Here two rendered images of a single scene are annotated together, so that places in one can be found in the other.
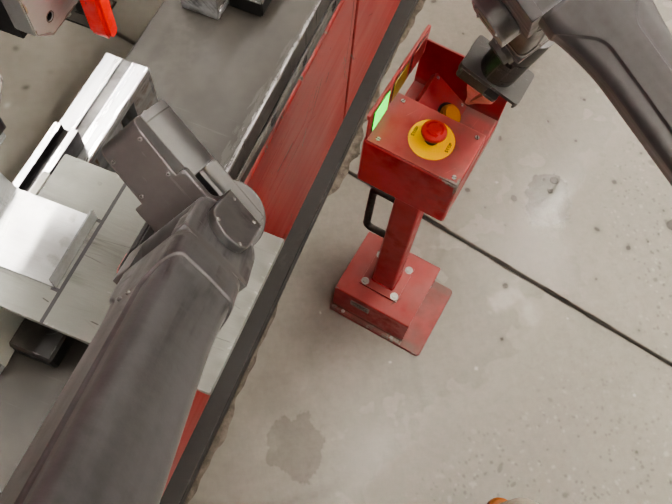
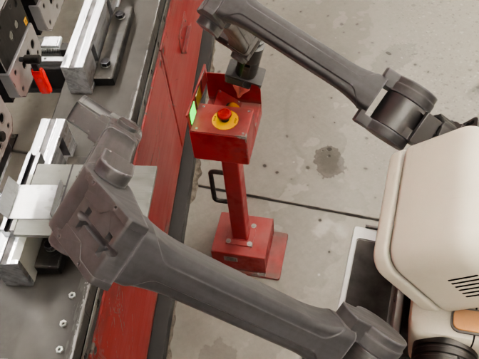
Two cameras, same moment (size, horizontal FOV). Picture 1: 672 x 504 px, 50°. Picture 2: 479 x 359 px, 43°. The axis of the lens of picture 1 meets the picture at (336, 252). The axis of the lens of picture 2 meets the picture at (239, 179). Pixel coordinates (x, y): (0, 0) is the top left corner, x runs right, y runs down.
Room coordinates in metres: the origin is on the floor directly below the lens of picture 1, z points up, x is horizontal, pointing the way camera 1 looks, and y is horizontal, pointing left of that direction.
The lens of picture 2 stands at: (-0.52, -0.04, 2.00)
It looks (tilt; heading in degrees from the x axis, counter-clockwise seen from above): 53 degrees down; 355
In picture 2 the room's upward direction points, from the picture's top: 7 degrees counter-clockwise
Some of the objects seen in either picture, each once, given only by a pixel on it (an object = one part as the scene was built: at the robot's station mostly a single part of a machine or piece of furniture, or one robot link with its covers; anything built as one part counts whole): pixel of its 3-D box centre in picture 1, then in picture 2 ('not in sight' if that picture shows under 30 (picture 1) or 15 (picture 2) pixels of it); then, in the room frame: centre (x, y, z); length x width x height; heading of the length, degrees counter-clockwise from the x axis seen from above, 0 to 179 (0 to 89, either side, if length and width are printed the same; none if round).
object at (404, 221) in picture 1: (403, 226); (235, 190); (0.67, -0.13, 0.39); 0.05 x 0.05 x 0.54; 68
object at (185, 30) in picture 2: not in sight; (185, 32); (1.26, -0.06, 0.59); 0.15 x 0.02 x 0.07; 165
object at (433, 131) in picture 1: (432, 135); (224, 117); (0.62, -0.12, 0.79); 0.04 x 0.04 x 0.04
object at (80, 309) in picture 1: (133, 267); (88, 200); (0.27, 0.21, 1.00); 0.26 x 0.18 x 0.01; 75
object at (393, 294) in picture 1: (387, 275); (241, 233); (0.67, -0.13, 0.13); 0.10 x 0.10 x 0.01; 68
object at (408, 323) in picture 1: (394, 291); (250, 243); (0.66, -0.16, 0.06); 0.25 x 0.20 x 0.12; 68
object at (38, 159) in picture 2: (22, 204); (23, 193); (0.32, 0.34, 0.99); 0.20 x 0.03 x 0.03; 165
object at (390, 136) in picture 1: (435, 126); (226, 114); (0.67, -0.13, 0.75); 0.20 x 0.16 x 0.18; 158
